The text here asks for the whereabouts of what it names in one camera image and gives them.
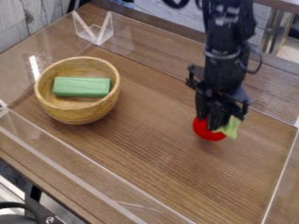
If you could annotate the red strawberry toy green leaves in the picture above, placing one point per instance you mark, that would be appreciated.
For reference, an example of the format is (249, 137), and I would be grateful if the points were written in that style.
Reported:
(229, 130)

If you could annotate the clear acrylic front barrier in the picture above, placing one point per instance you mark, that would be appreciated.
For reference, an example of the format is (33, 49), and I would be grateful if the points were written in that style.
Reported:
(100, 196)

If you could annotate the clear acrylic corner bracket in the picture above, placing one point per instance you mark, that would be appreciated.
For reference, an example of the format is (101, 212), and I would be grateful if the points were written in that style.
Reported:
(97, 34)

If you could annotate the wooden bowl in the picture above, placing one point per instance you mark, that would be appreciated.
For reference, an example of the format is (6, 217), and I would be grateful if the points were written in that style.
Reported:
(78, 110)

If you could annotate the metal table leg background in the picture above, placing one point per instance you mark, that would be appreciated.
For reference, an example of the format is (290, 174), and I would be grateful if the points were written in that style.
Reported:
(273, 27)

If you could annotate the green rectangular block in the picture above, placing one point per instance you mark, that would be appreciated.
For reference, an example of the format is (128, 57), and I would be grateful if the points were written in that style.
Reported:
(82, 87)

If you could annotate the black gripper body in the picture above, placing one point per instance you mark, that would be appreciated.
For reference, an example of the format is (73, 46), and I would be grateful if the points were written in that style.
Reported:
(221, 79)

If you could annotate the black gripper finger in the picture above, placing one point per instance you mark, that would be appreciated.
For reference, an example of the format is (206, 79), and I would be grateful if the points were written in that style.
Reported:
(220, 113)
(202, 104)

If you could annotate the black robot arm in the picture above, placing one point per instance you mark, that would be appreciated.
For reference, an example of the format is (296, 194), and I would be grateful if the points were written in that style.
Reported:
(230, 27)

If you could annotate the black table frame bracket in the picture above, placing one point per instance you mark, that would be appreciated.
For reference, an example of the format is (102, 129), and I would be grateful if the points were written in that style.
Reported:
(42, 214)

